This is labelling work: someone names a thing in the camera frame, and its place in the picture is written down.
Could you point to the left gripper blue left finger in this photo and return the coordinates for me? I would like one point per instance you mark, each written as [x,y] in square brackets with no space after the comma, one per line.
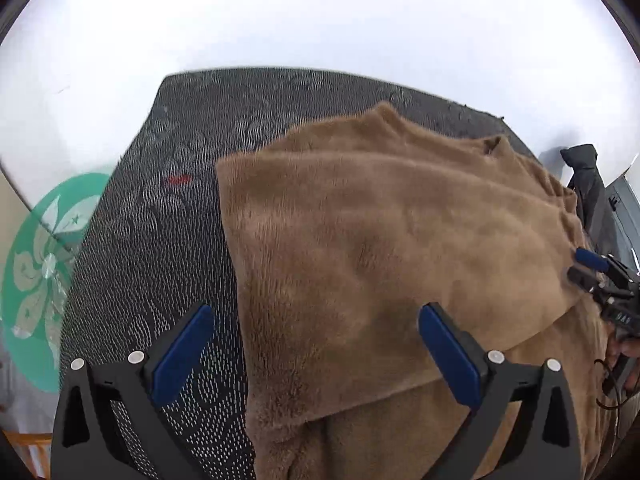
[86,441]

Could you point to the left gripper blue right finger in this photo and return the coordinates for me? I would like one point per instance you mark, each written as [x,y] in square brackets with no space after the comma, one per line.
[543,442]

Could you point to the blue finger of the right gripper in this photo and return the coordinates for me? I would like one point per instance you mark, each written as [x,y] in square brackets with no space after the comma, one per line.
[582,278]
[591,260]

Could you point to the brown fleece sweater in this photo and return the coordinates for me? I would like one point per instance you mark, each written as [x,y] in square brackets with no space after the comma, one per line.
[338,233]

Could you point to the person's right hand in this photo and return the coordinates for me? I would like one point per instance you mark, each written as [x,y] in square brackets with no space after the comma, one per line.
[629,347]

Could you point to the black jacket on chair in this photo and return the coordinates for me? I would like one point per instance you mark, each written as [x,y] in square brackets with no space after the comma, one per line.
[593,208]

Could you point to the green flower floor sticker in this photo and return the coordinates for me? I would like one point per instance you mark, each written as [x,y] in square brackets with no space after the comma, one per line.
[39,269]

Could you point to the black patterned table mat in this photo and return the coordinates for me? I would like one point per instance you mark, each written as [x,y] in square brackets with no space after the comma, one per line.
[155,246]

